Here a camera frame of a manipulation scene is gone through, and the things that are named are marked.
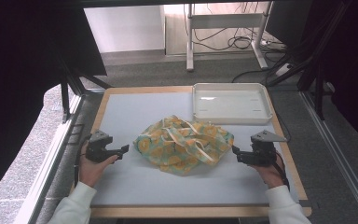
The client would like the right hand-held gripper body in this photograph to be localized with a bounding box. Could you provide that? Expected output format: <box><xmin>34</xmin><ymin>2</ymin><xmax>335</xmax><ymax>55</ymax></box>
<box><xmin>241</xmin><ymin>129</ymin><xmax>288</xmax><ymax>166</ymax></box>

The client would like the person's left hand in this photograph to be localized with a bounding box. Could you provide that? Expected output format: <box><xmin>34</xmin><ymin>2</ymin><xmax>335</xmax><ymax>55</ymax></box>
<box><xmin>78</xmin><ymin>140</ymin><xmax>119</xmax><ymax>189</ymax></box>

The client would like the white desk frame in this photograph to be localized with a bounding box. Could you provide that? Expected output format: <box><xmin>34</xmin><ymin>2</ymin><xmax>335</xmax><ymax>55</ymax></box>
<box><xmin>185</xmin><ymin>2</ymin><xmax>274</xmax><ymax>73</ymax></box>

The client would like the tangle of black floor cables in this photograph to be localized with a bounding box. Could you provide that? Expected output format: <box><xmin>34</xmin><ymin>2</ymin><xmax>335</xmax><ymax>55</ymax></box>
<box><xmin>192</xmin><ymin>3</ymin><xmax>290</xmax><ymax>52</ymax></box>

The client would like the light grey table mat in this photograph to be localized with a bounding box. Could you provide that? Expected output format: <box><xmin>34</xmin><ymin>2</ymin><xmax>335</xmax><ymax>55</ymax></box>
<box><xmin>90</xmin><ymin>91</ymin><xmax>300</xmax><ymax>207</ymax></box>

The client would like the white power strip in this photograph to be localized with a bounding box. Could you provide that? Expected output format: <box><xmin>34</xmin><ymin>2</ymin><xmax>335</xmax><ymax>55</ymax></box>
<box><xmin>274</xmin><ymin>63</ymin><xmax>295</xmax><ymax>77</ymax></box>
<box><xmin>259</xmin><ymin>38</ymin><xmax>287</xmax><ymax>52</ymax></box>

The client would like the black curtain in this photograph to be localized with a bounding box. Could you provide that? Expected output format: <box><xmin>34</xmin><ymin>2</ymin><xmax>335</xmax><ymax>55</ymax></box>
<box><xmin>304</xmin><ymin>0</ymin><xmax>358</xmax><ymax>153</ymax></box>
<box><xmin>0</xmin><ymin>0</ymin><xmax>108</xmax><ymax>209</ymax></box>

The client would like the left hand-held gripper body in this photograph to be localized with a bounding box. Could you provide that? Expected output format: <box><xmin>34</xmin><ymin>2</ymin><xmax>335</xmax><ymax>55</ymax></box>
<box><xmin>85</xmin><ymin>129</ymin><xmax>115</xmax><ymax>163</ymax></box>

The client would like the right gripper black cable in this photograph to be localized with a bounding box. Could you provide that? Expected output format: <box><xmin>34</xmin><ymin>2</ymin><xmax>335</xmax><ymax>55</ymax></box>
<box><xmin>273</xmin><ymin>150</ymin><xmax>291</xmax><ymax>191</ymax></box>

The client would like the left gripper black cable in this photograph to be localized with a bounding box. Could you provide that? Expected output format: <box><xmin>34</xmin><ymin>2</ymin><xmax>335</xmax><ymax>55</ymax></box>
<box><xmin>73</xmin><ymin>134</ymin><xmax>92</xmax><ymax>188</ymax></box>

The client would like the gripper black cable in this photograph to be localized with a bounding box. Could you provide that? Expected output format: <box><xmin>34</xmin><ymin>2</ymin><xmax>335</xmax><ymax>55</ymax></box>
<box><xmin>73</xmin><ymin>134</ymin><xmax>92</xmax><ymax>188</ymax></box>
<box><xmin>273</xmin><ymin>150</ymin><xmax>291</xmax><ymax>191</ymax></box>

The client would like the white plastic tray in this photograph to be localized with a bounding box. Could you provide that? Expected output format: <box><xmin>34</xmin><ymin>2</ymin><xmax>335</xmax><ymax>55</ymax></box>
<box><xmin>191</xmin><ymin>82</ymin><xmax>274</xmax><ymax>126</ymax></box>

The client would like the yellow floral drawstring cloth bag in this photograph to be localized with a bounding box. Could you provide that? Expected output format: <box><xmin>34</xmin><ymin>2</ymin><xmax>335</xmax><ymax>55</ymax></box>
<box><xmin>132</xmin><ymin>115</ymin><xmax>235</xmax><ymax>176</ymax></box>

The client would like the person's right hand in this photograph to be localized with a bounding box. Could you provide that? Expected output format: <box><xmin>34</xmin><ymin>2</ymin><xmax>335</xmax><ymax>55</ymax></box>
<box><xmin>249</xmin><ymin>152</ymin><xmax>285</xmax><ymax>189</ymax></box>

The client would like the aluminium rail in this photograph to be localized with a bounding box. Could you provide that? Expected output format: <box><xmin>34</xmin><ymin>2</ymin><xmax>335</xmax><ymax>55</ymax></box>
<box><xmin>13</xmin><ymin>90</ymin><xmax>85</xmax><ymax>224</ymax></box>
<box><xmin>297</xmin><ymin>90</ymin><xmax>358</xmax><ymax>224</ymax></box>

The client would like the black metal stand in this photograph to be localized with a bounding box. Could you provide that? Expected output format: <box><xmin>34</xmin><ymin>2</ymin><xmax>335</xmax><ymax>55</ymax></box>
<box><xmin>265</xmin><ymin>0</ymin><xmax>355</xmax><ymax>120</ymax></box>
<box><xmin>57</xmin><ymin>52</ymin><xmax>113</xmax><ymax>124</ymax></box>

